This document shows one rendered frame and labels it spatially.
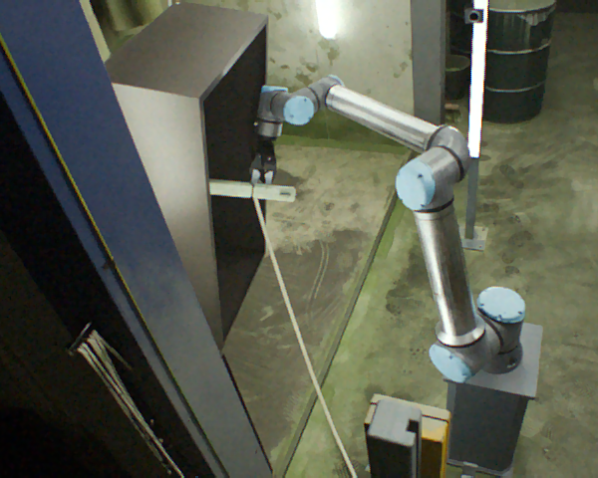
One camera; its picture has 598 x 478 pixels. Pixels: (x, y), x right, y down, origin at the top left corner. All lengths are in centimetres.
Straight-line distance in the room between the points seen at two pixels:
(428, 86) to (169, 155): 238
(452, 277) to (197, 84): 89
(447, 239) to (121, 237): 89
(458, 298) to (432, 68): 231
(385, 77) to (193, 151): 233
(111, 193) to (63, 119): 15
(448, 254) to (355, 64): 246
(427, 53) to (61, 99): 306
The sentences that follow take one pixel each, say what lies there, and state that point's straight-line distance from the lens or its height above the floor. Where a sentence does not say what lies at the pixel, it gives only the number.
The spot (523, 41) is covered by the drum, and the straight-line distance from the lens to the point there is 411.
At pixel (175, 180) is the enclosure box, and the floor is 135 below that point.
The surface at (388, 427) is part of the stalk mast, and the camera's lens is 74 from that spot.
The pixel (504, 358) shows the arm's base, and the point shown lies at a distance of 196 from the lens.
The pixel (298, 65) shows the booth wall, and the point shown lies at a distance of 397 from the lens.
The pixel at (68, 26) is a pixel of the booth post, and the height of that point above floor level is 207.
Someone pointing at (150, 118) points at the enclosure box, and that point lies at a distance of 165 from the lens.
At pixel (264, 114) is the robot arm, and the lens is 190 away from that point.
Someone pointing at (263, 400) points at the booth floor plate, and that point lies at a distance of 270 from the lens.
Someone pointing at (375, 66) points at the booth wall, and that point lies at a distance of 379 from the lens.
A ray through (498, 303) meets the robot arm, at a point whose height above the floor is 91.
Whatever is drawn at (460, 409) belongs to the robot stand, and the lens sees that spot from 215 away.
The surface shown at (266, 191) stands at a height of 116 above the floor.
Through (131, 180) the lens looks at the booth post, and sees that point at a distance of 92.
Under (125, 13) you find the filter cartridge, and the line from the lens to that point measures 339.
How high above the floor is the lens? 229
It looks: 41 degrees down
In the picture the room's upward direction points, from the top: 11 degrees counter-clockwise
